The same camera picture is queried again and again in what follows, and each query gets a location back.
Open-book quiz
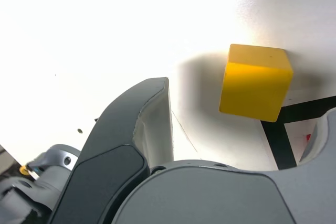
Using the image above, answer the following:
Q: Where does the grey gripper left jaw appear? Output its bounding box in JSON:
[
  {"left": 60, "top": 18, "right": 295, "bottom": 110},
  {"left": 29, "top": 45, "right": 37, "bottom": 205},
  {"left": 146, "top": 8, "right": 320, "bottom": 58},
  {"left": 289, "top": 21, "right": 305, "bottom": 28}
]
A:
[{"left": 49, "top": 77, "right": 174, "bottom": 224}]

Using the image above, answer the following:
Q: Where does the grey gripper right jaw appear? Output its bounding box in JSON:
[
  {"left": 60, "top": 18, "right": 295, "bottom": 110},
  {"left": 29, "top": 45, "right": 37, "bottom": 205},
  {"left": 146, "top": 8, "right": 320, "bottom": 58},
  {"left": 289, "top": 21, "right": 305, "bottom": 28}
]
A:
[{"left": 111, "top": 108, "right": 336, "bottom": 224}]

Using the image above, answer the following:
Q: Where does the yellow cube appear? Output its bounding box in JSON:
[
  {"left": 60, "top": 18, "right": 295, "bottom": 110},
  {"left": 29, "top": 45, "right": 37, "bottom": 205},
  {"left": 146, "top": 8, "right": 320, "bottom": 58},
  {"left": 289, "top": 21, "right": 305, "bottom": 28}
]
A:
[{"left": 219, "top": 44, "right": 293, "bottom": 123}]

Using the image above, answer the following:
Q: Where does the black tape square outline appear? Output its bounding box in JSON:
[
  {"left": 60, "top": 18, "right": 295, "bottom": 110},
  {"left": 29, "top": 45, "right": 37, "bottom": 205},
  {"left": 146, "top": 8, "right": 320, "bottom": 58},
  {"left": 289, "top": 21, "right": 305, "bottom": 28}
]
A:
[{"left": 259, "top": 97, "right": 336, "bottom": 170}]

